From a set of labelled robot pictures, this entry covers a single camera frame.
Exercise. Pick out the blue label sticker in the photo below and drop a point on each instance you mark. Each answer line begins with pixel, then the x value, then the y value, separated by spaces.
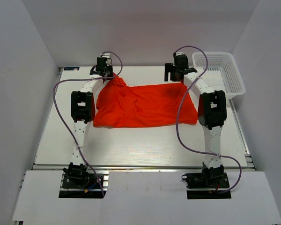
pixel 71 68

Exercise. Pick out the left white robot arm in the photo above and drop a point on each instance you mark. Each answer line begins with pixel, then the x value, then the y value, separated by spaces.
pixel 83 104

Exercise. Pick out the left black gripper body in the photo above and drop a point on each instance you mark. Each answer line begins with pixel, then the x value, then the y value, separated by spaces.
pixel 109 70

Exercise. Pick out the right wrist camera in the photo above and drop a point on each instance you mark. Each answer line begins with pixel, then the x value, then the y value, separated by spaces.
pixel 178 53

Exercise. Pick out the orange t shirt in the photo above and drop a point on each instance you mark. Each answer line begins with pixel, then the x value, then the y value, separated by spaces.
pixel 122 106

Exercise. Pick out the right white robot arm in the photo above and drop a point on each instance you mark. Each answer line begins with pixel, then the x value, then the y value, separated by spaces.
pixel 212 110

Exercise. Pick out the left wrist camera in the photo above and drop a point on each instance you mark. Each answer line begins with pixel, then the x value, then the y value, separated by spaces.
pixel 105 55

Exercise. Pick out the white plastic mesh basket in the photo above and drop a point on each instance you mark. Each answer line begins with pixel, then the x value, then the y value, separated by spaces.
pixel 222 72

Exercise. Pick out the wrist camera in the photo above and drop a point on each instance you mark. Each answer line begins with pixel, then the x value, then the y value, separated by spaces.
pixel 178 53
pixel 105 55

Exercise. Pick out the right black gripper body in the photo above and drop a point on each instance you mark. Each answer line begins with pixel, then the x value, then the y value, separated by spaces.
pixel 175 70

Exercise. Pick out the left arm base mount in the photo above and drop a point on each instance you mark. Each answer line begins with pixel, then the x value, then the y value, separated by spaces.
pixel 78 182

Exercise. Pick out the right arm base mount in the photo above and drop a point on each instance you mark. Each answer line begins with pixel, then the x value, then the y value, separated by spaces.
pixel 208 184

